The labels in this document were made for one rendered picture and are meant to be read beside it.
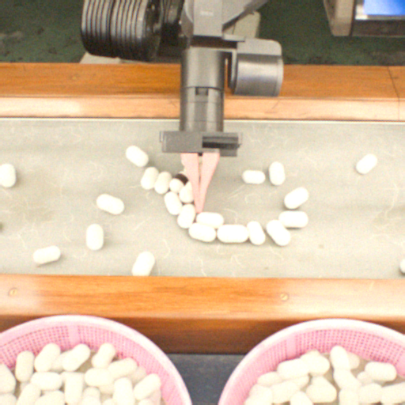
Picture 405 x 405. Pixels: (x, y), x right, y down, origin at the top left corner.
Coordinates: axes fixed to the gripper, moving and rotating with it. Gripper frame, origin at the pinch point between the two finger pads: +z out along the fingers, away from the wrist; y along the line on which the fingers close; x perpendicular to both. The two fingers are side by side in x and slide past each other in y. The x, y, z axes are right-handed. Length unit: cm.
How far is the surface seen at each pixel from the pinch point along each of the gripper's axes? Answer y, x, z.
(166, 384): -2.7, -14.4, 18.2
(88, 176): -15.6, 6.0, -3.6
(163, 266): -4.1, -3.9, 7.4
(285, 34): 33, 166, -73
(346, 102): 22.0, 14.0, -16.3
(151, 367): -4.4, -12.9, 17.0
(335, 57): 52, 155, -60
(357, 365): 17.9, -10.7, 16.8
